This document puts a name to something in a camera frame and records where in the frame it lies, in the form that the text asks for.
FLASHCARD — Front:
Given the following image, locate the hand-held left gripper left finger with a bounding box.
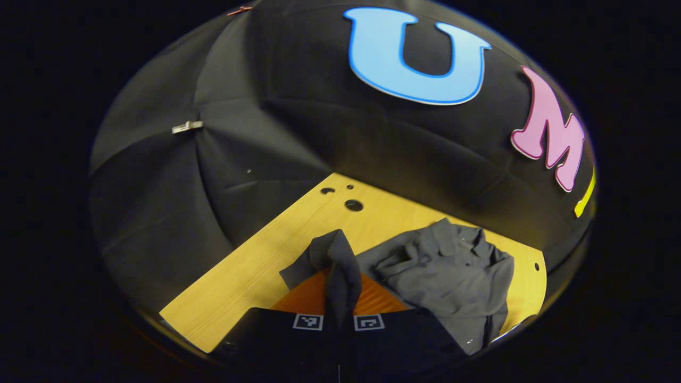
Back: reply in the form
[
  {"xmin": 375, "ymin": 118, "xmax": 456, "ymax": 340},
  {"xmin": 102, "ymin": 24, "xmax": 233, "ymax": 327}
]
[{"xmin": 210, "ymin": 266, "xmax": 341, "ymax": 368}]

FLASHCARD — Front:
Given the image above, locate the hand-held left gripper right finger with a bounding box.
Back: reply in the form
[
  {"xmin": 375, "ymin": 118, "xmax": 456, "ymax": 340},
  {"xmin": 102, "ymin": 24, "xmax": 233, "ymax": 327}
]
[{"xmin": 340, "ymin": 272, "xmax": 474, "ymax": 368}]

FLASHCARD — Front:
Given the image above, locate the grey collared shirt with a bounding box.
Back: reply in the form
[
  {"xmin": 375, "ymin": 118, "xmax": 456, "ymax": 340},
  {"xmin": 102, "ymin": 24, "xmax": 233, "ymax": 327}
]
[{"xmin": 279, "ymin": 217, "xmax": 516, "ymax": 356}]

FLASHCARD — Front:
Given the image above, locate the black backdrop cloth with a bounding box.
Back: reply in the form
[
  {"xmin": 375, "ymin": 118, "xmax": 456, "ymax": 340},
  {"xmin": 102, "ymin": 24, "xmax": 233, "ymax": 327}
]
[{"xmin": 88, "ymin": 0, "xmax": 596, "ymax": 314}]

